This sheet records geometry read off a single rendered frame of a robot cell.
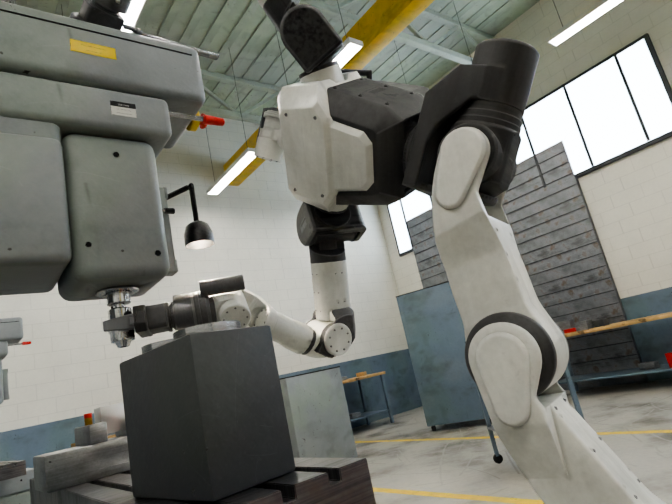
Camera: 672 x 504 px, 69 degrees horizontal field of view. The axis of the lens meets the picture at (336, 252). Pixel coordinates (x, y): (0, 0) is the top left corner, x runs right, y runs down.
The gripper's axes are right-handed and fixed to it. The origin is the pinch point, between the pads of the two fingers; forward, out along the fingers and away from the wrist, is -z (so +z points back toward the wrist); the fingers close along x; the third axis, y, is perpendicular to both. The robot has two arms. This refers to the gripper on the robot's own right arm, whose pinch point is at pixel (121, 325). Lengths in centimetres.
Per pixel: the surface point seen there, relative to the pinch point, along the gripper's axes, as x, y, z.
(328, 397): -454, 46, 142
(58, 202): 15.6, -22.5, -5.9
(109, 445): -8.2, 23.3, -6.3
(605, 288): -491, -8, 599
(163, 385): 43.3, 16.0, 10.0
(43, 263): 15.7, -11.0, -9.3
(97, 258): 11.4, -11.8, -1.1
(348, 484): 50, 32, 29
